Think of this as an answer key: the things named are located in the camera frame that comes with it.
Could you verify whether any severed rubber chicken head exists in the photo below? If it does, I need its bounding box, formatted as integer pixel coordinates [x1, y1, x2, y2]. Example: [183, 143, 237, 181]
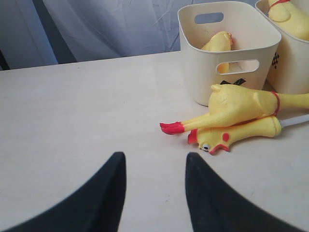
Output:
[187, 114, 309, 155]

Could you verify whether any blue-grey backdrop curtain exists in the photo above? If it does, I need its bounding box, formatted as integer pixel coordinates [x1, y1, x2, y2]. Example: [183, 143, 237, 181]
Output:
[0, 0, 266, 71]

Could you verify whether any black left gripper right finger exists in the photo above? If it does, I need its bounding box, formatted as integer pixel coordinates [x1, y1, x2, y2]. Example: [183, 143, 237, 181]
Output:
[185, 152, 307, 232]

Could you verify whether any whole yellow rubber chicken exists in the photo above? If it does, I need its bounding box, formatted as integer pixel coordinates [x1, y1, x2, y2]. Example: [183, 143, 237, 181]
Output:
[160, 84, 309, 134]
[268, 0, 309, 41]

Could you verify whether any cream bin marked X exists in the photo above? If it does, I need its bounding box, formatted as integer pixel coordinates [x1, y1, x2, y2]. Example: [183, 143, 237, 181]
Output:
[178, 1, 281, 106]

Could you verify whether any whole yellow rubber chicken back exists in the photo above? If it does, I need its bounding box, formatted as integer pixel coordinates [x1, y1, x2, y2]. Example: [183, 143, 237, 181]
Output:
[160, 84, 309, 134]

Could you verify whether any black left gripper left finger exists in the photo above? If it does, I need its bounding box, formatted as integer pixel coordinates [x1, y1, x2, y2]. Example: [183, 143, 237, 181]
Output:
[8, 152, 127, 232]

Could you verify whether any whole yellow rubber chicken front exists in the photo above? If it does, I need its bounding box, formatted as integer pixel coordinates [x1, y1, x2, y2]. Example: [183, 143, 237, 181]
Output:
[268, 0, 309, 41]

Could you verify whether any cream bin marked O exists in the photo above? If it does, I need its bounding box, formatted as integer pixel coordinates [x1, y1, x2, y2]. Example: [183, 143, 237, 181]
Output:
[255, 0, 309, 94]

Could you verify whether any headless yellow rubber chicken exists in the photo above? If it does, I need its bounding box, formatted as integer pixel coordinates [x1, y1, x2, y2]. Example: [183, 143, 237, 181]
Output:
[200, 30, 235, 74]

